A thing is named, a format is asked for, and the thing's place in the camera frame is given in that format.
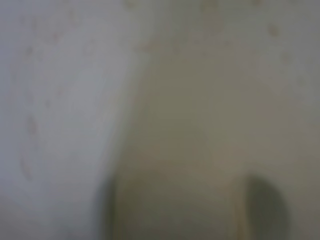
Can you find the light green plastic cup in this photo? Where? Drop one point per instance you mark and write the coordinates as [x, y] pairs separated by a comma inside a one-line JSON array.
[[159, 119]]

